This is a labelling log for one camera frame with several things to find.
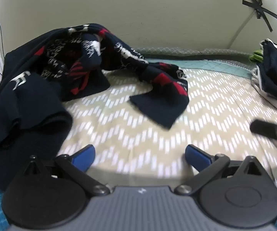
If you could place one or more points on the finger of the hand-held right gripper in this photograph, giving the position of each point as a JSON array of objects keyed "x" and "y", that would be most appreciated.
[{"x": 268, "y": 128}]

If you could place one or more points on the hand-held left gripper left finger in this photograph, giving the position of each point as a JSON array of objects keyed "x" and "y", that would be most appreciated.
[{"x": 84, "y": 157}]

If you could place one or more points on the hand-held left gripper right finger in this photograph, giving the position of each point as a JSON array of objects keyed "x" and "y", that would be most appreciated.
[{"x": 197, "y": 157}]

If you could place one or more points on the navy patterned knit sweater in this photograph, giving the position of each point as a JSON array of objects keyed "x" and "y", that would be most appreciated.
[{"x": 32, "y": 96}]

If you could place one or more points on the folded dark navy garment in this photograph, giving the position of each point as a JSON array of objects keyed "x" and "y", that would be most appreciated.
[{"x": 275, "y": 77}]

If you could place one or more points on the beige chevron bed sheet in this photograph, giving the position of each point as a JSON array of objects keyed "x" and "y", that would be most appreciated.
[{"x": 128, "y": 130}]

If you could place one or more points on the green cloth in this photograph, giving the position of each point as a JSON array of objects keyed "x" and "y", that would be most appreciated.
[{"x": 257, "y": 55}]

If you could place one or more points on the teal quilted blanket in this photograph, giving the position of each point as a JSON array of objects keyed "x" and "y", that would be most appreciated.
[{"x": 213, "y": 65}]

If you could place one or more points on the black tape cross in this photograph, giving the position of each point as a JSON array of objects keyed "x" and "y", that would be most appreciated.
[{"x": 261, "y": 9}]

